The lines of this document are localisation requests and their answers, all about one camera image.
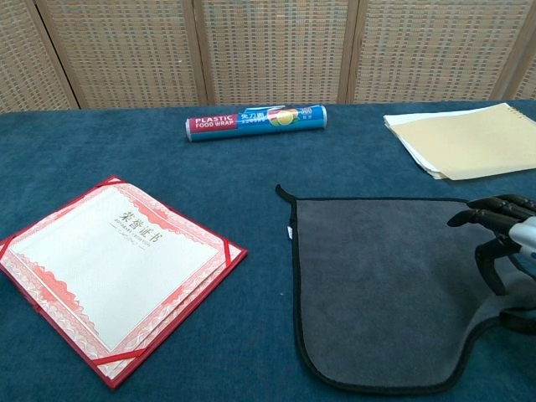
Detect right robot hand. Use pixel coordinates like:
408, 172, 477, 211
446, 193, 536, 297

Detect grey and green cloth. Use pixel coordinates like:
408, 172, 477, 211
275, 183, 536, 395

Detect tan spiral notebook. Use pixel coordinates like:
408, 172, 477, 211
395, 103, 536, 182

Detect white paper sheets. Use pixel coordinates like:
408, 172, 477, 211
383, 102, 510, 181

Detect woven folding screen panel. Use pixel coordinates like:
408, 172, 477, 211
347, 0, 535, 105
192, 0, 359, 106
0, 0, 80, 114
492, 0, 536, 101
33, 0, 209, 111

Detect plastic food wrap roll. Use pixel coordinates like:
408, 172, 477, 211
185, 105, 328, 142

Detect blue tablecloth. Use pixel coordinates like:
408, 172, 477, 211
0, 99, 536, 402

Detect red certificate folder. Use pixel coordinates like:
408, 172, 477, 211
0, 175, 248, 391

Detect white certificate sheet red border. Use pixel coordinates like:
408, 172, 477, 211
0, 183, 246, 378

